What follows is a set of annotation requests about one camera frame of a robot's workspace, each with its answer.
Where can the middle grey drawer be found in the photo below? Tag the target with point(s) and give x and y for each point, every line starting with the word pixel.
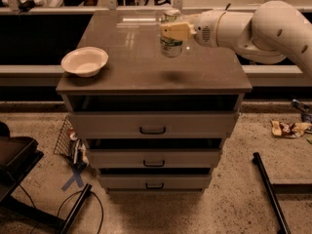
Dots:
pixel 153 159

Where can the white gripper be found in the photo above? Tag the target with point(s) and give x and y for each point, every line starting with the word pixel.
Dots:
pixel 205 28

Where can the top grey drawer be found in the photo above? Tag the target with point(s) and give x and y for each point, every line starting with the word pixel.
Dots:
pixel 89 125

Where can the grey drawer cabinet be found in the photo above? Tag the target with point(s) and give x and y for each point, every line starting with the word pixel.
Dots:
pixel 138 78

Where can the white paper bowl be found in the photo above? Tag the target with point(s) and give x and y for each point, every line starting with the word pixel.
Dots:
pixel 85 62

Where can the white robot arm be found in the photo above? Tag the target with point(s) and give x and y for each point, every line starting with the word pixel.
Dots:
pixel 274 31

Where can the black metal floor bar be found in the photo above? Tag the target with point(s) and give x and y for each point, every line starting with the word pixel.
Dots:
pixel 273 189

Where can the green 7up soda can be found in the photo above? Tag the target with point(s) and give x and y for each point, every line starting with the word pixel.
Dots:
pixel 170 48

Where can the wire mesh basket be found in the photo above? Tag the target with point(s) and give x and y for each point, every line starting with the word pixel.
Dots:
pixel 69 146

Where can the black cart frame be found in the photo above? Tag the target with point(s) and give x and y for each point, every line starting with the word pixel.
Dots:
pixel 18 156

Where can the crumpled snack wrapper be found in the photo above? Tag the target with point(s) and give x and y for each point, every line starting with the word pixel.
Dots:
pixel 289 130

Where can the grey drawer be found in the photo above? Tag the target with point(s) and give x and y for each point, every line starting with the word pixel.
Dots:
pixel 154 182
pixel 153 159
pixel 89 125

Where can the bottom grey drawer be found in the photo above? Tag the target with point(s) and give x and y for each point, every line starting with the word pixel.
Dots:
pixel 154 182

